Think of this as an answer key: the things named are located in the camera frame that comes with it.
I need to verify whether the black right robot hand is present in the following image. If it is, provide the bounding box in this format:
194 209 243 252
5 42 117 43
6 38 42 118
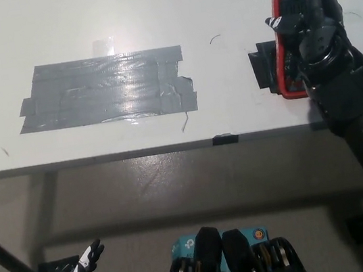
262 0 355 77

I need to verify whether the red multimeter with black stand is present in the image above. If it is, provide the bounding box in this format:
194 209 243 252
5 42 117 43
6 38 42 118
266 0 325 101

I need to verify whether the black tape patch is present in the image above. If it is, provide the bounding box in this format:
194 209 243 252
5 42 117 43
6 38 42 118
246 39 286 100

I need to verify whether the grey duct tape patch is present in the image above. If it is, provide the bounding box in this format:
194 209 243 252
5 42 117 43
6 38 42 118
9 42 200 137

